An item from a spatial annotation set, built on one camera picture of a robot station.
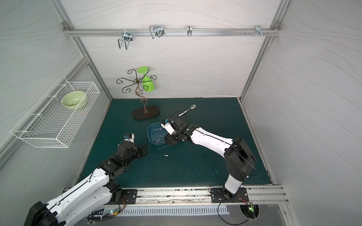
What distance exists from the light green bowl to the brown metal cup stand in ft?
0.66

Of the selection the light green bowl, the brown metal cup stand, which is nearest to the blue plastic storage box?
the brown metal cup stand

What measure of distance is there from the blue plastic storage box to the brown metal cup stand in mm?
115

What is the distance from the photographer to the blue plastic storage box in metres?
0.94

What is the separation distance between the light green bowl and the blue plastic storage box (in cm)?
42

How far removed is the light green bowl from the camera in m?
0.71

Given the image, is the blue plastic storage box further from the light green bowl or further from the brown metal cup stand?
the light green bowl

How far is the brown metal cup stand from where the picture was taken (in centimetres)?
88
